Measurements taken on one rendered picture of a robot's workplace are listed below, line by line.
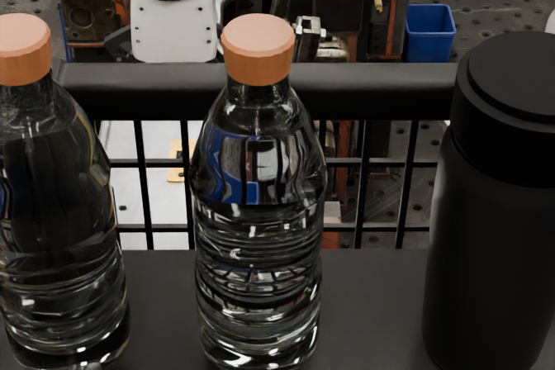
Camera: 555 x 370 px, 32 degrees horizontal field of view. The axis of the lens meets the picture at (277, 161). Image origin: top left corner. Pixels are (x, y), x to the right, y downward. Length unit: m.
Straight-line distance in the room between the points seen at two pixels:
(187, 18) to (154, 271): 0.60
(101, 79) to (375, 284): 0.19
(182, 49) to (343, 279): 0.64
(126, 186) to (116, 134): 0.11
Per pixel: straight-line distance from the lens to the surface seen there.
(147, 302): 0.56
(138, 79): 0.52
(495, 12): 2.21
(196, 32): 1.15
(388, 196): 1.70
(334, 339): 0.54
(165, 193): 1.26
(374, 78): 0.52
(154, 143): 1.33
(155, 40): 1.16
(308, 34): 1.16
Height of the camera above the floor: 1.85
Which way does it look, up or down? 41 degrees down
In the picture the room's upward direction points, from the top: 1 degrees clockwise
